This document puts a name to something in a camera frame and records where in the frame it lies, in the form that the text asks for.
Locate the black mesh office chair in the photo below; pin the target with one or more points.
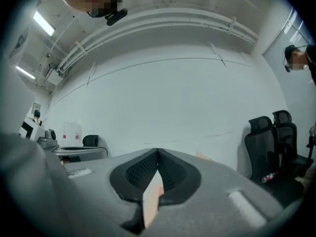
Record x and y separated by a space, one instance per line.
287 137
264 147

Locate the white ceiling pipes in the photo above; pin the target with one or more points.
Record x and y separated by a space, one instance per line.
158 23

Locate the grey machine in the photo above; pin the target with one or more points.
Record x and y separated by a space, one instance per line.
48 138

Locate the small black chair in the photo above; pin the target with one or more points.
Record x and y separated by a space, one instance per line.
90 140

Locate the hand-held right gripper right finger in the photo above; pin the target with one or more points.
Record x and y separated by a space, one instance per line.
182 181

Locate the white box appliance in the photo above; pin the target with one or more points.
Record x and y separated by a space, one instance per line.
30 130

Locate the white ceiling-mounted box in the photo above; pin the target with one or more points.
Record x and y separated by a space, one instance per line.
53 76

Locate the black head-mounted camera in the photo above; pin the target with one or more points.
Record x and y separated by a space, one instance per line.
116 16

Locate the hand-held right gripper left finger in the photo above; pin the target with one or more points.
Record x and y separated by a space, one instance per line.
128 181

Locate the red label plastic bottle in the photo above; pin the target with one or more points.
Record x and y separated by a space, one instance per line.
269 177

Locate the white table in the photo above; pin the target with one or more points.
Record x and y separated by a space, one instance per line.
81 152

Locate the pink and white item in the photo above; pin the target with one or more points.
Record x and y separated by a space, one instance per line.
151 204

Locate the long ceiling light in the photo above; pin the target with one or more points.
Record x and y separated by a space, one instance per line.
25 72
44 23

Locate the translucent water jug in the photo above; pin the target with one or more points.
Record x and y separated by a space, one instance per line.
71 133

